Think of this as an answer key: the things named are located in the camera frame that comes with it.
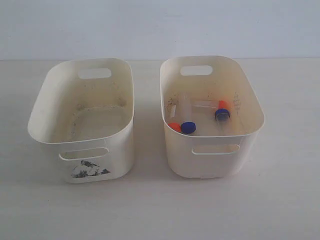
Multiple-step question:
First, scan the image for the blue-capped tube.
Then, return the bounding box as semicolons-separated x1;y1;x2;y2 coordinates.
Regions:
178;92;196;135
214;108;232;136

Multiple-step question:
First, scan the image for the orange-capped tube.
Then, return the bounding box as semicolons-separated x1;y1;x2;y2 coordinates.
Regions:
167;105;182;133
191;100;231;111

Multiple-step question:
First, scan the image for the white plastic bin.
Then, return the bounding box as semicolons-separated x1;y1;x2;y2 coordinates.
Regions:
27;58;135;184
159;56;265;179

